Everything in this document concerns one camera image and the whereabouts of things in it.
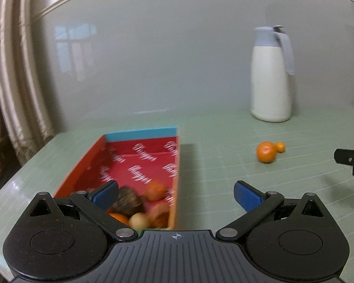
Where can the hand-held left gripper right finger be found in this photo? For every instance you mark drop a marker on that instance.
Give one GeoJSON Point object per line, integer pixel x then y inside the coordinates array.
{"type": "Point", "coordinates": [247, 197]}

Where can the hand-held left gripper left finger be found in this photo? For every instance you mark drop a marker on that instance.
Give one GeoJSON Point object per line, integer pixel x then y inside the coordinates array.
{"type": "Point", "coordinates": [106, 195]}

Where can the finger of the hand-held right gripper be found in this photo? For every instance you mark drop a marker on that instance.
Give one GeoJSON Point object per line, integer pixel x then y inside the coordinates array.
{"type": "Point", "coordinates": [349, 156]}

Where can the red cardboard box blue edge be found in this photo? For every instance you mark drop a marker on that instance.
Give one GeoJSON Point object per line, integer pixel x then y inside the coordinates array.
{"type": "Point", "coordinates": [135, 159]}

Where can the large orange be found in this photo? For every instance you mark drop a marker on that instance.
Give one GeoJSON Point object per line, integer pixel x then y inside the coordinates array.
{"type": "Point", "coordinates": [266, 152]}

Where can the orange persimmon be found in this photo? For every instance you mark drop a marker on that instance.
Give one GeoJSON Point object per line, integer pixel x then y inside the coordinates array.
{"type": "Point", "coordinates": [160, 215]}

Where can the small orange kumquat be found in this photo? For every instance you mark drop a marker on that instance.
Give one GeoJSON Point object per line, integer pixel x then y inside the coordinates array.
{"type": "Point", "coordinates": [280, 146]}

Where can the brown walnut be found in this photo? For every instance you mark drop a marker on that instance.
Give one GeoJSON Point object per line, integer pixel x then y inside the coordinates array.
{"type": "Point", "coordinates": [127, 202]}

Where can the orange tangerine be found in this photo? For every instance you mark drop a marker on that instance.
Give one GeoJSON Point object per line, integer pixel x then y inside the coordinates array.
{"type": "Point", "coordinates": [156, 190]}
{"type": "Point", "coordinates": [120, 217]}

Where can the small beige round longan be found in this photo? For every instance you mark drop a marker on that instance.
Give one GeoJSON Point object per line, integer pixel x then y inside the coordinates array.
{"type": "Point", "coordinates": [139, 220]}

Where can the green grid table mat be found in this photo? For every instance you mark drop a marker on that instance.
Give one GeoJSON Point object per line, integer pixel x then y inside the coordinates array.
{"type": "Point", "coordinates": [224, 159]}

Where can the white thermos jug grey lid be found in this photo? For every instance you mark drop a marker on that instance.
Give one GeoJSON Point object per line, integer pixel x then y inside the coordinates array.
{"type": "Point", "coordinates": [270, 79]}

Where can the beige curtain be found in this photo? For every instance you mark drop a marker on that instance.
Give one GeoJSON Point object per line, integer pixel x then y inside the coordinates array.
{"type": "Point", "coordinates": [14, 94]}

